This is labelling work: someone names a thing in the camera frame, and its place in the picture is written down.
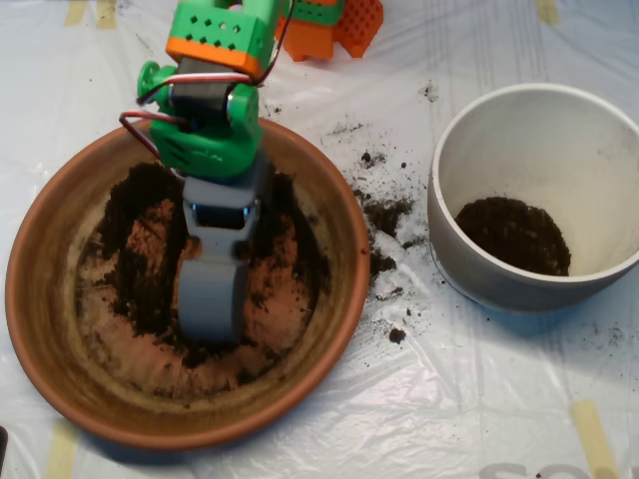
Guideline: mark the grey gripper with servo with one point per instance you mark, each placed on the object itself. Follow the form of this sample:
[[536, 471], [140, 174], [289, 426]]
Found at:
[[216, 239]]

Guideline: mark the dark soil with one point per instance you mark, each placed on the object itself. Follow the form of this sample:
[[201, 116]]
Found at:
[[514, 239], [140, 279]]

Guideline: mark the spilled soil pile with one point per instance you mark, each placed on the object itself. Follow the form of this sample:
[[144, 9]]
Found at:
[[387, 214]]

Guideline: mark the dark brown crumb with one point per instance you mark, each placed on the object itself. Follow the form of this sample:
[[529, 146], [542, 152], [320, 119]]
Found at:
[[367, 158], [397, 335]]

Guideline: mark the terracotta saucer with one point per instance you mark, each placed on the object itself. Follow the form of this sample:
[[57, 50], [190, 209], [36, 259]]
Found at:
[[50, 319]]

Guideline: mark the white ceramic pot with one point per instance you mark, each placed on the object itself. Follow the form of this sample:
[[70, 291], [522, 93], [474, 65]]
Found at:
[[549, 149]]

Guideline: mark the beige masking tape strip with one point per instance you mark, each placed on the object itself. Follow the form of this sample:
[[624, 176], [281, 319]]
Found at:
[[547, 10], [75, 12], [594, 439], [106, 12], [62, 449]]

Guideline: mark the clear plastic cover sheet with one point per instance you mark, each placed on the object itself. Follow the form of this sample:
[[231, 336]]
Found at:
[[449, 399]]

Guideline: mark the black object at edge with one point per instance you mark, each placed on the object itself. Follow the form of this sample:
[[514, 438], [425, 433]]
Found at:
[[2, 444]]

